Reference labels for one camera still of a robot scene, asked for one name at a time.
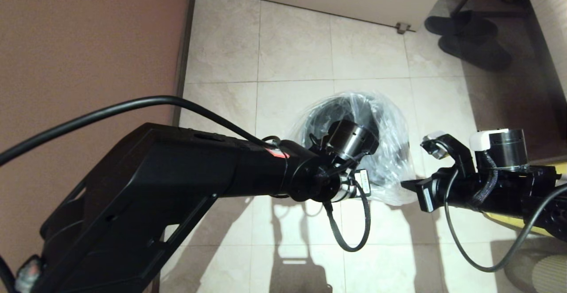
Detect grey metal trash bin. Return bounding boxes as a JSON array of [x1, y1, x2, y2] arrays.
[[303, 96, 406, 191]]

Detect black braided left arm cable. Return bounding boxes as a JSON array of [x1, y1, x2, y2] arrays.
[[323, 186, 372, 253]]

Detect light wooden cabinet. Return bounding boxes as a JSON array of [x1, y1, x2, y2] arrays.
[[517, 0, 567, 90]]

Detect smooth black left arm cable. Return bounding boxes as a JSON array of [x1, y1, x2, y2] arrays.
[[0, 95, 280, 168]]

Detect clear plastic trash bag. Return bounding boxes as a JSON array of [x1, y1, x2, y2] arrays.
[[288, 90, 418, 207]]

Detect yellow bag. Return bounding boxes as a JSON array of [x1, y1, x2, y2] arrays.
[[482, 164, 567, 237]]

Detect black slipper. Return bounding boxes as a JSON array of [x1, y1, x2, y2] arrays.
[[424, 11, 497, 37], [438, 33, 513, 72]]

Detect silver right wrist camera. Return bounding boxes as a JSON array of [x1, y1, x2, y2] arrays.
[[420, 130, 449, 160]]

